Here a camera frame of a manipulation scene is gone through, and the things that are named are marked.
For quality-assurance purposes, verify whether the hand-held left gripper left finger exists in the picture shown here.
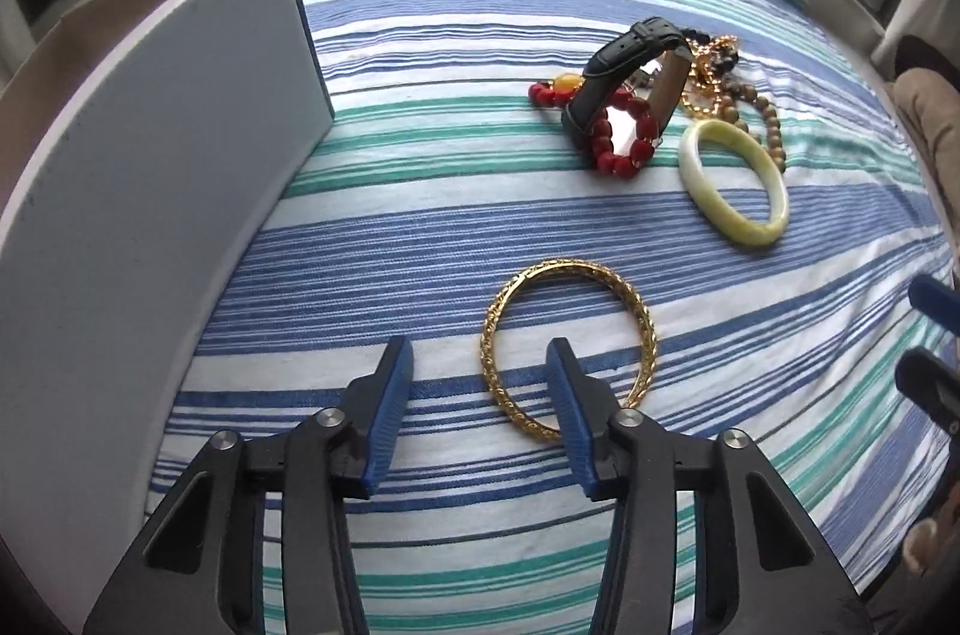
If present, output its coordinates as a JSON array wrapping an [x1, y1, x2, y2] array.
[[82, 335, 415, 635]]

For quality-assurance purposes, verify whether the blue green striped bedsheet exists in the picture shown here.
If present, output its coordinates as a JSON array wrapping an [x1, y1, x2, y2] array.
[[101, 0, 960, 635]]

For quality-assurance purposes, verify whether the black bead bracelet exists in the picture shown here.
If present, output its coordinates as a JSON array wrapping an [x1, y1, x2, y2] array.
[[675, 26, 743, 76]]

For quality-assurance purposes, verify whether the red bead bracelet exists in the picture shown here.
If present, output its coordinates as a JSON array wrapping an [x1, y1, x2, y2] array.
[[527, 73, 661, 179]]

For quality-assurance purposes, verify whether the black leather watch strap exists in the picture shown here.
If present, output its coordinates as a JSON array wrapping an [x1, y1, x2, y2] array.
[[562, 19, 695, 152]]

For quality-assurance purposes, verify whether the tan cloth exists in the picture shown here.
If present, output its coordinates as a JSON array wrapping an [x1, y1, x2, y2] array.
[[892, 67, 960, 164]]

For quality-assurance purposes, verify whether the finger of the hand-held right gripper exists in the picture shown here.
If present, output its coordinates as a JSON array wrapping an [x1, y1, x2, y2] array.
[[909, 275, 960, 338], [896, 346, 960, 435]]

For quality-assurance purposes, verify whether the brown wooden bead bracelet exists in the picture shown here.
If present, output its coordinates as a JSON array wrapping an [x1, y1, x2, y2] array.
[[720, 80, 785, 164]]

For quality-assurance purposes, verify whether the pale yellow jade bangle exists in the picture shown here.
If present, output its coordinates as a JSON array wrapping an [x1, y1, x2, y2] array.
[[679, 119, 788, 246]]

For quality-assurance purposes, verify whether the grey cardboard box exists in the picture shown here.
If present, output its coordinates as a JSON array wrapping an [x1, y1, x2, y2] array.
[[0, 0, 336, 580]]

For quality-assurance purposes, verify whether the gold patterned bangle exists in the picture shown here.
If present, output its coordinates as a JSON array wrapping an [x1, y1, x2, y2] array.
[[480, 258, 659, 445]]

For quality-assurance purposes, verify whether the gold bead bracelet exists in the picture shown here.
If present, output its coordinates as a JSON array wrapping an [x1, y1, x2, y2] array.
[[679, 35, 743, 119]]

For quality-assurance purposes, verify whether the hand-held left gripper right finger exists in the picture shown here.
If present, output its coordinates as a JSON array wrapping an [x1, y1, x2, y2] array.
[[545, 337, 878, 635]]

